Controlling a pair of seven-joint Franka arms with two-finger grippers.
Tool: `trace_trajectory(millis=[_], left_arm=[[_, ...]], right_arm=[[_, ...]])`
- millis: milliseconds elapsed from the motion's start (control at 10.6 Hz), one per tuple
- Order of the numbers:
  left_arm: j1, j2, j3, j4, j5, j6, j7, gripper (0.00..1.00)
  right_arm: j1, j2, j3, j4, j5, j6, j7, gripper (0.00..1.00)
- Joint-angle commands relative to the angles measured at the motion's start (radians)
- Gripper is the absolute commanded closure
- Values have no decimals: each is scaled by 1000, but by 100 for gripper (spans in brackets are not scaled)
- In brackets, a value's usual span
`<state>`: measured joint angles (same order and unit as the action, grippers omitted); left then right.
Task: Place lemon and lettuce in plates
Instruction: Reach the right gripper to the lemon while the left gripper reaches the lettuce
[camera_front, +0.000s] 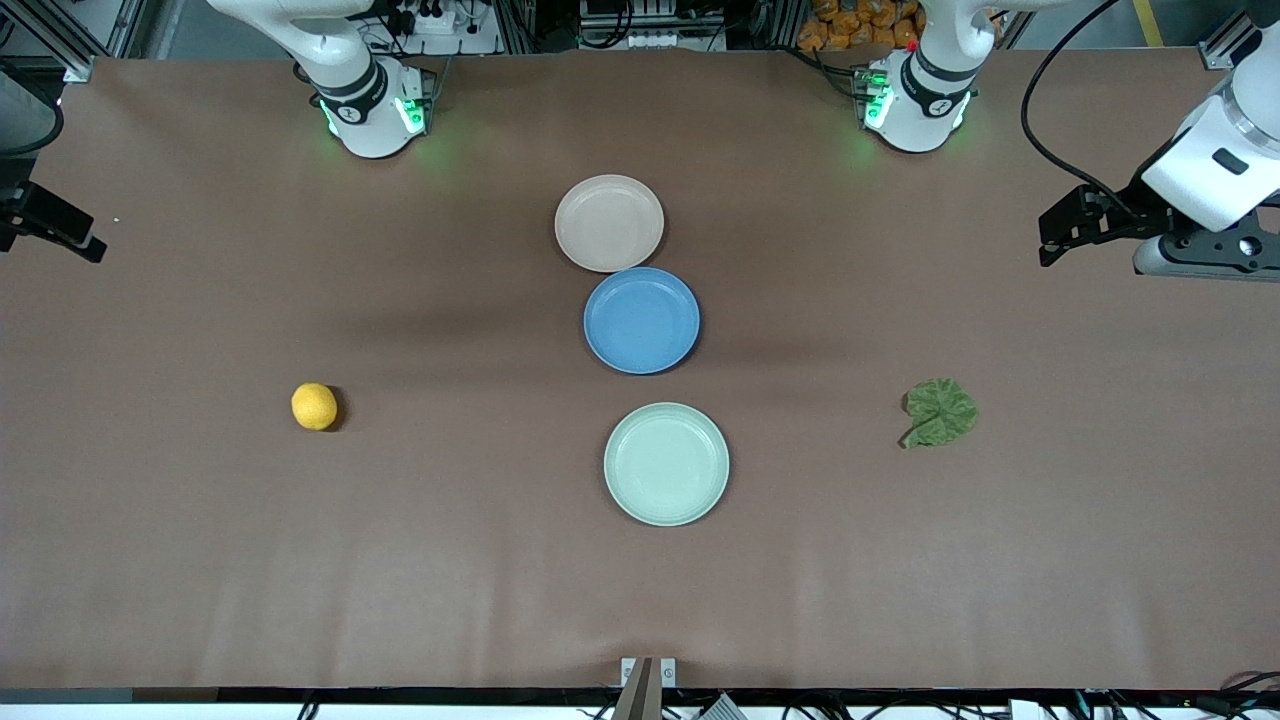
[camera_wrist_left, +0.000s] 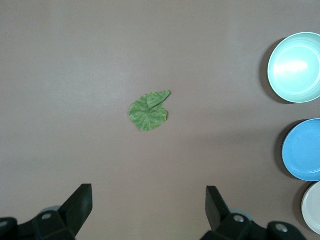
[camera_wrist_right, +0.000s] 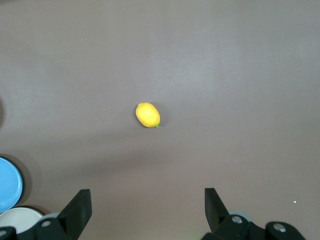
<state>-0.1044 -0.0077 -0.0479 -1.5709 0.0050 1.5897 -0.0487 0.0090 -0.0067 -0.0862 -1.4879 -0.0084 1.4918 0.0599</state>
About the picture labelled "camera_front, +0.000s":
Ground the pale green plate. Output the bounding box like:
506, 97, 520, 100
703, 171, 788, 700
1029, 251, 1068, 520
603, 402, 731, 528

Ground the black electronics rack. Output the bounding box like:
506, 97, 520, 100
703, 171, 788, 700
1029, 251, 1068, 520
578, 0, 731, 51

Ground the bag of oranges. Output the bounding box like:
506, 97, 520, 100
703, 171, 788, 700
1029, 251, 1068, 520
797, 0, 926, 53

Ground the grey brown camera post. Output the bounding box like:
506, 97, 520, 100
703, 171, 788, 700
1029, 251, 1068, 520
612, 657, 663, 720

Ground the white power strip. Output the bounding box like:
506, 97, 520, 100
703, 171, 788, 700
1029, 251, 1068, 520
385, 0, 501, 56

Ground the beige plate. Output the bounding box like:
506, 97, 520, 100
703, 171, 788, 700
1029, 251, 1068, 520
554, 174, 665, 274

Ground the brown table cover sheet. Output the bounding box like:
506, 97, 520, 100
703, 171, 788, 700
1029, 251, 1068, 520
0, 48, 1280, 692

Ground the aluminium frame profile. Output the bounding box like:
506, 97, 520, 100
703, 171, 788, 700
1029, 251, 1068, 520
1200, 0, 1280, 72
0, 0, 97, 83

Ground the blue plate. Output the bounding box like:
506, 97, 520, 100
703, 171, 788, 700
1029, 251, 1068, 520
583, 266, 702, 376

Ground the yellow lemon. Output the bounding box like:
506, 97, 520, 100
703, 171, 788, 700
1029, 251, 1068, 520
291, 383, 339, 432

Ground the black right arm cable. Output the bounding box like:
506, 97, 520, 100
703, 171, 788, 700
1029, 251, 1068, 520
0, 98, 65, 158

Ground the white metal bracket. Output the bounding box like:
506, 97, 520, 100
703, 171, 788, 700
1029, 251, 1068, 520
620, 657, 678, 689

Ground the green lettuce leaf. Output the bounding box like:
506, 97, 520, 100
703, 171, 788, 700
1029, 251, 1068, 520
900, 377, 980, 450

